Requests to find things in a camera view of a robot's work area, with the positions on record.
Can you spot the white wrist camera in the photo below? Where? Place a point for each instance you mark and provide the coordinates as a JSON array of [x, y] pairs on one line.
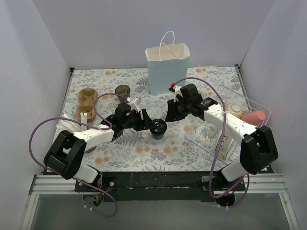
[[134, 103], [176, 92]]

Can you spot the light blue paper bag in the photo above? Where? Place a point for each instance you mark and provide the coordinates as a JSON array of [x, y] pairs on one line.
[[166, 63]]

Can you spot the yellow patterned bowl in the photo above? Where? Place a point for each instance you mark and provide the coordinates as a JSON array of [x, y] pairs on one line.
[[234, 109]]

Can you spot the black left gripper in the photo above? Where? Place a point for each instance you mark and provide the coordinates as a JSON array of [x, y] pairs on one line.
[[143, 120]]

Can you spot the pink cylindrical bottle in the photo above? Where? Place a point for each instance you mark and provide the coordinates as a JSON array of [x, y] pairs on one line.
[[254, 118]]

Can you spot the clear plastic dish rack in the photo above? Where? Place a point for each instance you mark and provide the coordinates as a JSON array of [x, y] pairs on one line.
[[203, 135]]

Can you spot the brown cardboard cup carrier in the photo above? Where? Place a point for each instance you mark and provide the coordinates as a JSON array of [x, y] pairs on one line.
[[86, 99]]

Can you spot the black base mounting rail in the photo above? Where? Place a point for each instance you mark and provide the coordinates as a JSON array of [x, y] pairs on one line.
[[134, 186]]

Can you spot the white paper napkins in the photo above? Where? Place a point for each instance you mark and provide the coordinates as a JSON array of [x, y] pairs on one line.
[[71, 126]]

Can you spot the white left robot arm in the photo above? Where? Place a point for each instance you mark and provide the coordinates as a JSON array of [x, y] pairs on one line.
[[66, 153]]

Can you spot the dark takeout coffee cup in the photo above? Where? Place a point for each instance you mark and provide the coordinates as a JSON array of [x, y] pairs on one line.
[[157, 137]]

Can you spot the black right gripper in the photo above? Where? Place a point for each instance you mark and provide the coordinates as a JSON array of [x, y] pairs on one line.
[[177, 109]]

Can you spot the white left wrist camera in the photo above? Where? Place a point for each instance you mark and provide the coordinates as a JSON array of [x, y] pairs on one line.
[[134, 103]]

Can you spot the black plastic cup lid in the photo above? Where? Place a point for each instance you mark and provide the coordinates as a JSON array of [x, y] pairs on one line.
[[160, 127]]

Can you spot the blue-grey ceramic mug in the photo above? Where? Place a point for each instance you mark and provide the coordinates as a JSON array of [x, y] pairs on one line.
[[202, 94]]

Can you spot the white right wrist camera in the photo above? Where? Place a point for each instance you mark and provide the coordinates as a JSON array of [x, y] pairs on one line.
[[176, 92]]

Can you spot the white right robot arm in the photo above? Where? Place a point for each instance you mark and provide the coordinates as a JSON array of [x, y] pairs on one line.
[[258, 148]]

